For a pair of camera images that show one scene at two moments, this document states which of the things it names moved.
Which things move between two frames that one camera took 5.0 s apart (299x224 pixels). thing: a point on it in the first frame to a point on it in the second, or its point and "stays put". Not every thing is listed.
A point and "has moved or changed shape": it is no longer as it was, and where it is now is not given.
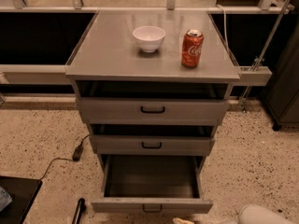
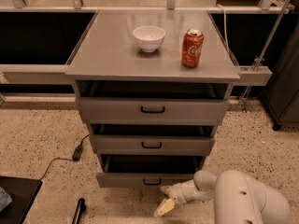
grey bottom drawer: (156, 184) has moved or changed shape
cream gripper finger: (178, 220) to (182, 192)
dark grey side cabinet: (281, 99) stays put
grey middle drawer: (151, 145) stays put
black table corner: (23, 191) stays put
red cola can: (192, 49) stays put
